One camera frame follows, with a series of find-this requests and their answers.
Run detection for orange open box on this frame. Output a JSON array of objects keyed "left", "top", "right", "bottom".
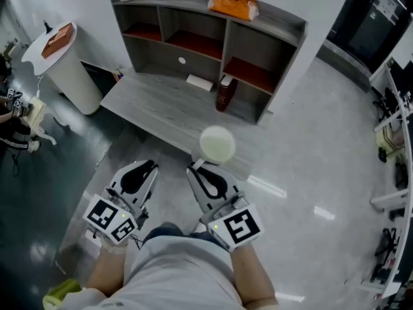
[{"left": 41, "top": 23, "right": 74, "bottom": 59}]

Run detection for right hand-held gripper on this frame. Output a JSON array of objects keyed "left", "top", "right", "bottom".
[{"left": 186, "top": 163, "right": 265, "bottom": 253}]

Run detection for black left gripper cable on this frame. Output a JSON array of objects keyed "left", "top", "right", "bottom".
[{"left": 129, "top": 233, "right": 145, "bottom": 250}]

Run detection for person's right forearm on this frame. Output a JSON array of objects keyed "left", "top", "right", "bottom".
[{"left": 225, "top": 243, "right": 280, "bottom": 310}]

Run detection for grey wooden shelf desk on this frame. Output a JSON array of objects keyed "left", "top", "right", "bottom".
[{"left": 109, "top": 0, "right": 308, "bottom": 125}]

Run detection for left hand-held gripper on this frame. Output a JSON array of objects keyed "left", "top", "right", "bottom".
[{"left": 83, "top": 160, "right": 159, "bottom": 247}]

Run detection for black cabinet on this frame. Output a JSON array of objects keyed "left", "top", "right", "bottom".
[{"left": 325, "top": 0, "right": 413, "bottom": 74}]

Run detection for white cup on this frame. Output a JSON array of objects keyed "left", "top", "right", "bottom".
[{"left": 192, "top": 125, "right": 237, "bottom": 170}]

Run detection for small white box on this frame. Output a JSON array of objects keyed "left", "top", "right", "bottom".
[{"left": 186, "top": 74, "right": 214, "bottom": 92}]

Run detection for pale yellow box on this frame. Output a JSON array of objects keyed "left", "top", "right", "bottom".
[{"left": 375, "top": 129, "right": 406, "bottom": 156}]

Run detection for person's dark trouser legs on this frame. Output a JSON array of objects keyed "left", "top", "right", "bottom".
[{"left": 143, "top": 221, "right": 214, "bottom": 242}]

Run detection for cream ornate stool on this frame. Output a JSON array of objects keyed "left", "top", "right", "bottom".
[{"left": 25, "top": 96, "right": 70, "bottom": 146}]

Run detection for person's left forearm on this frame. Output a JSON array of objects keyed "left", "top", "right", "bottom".
[{"left": 85, "top": 237, "right": 129, "bottom": 300}]

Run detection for black office chair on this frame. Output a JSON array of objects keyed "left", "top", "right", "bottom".
[{"left": 370, "top": 87, "right": 400, "bottom": 123}]

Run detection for person's white shirt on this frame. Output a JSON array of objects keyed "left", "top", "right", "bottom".
[{"left": 69, "top": 233, "right": 247, "bottom": 310}]

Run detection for white round pedestal table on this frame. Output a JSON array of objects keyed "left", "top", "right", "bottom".
[{"left": 21, "top": 21, "right": 104, "bottom": 116}]

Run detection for orange plastic packet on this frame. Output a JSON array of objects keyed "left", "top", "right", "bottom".
[{"left": 206, "top": 0, "right": 258, "bottom": 21}]

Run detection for grey wood-grain board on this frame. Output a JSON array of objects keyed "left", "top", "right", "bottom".
[{"left": 99, "top": 71, "right": 275, "bottom": 182}]

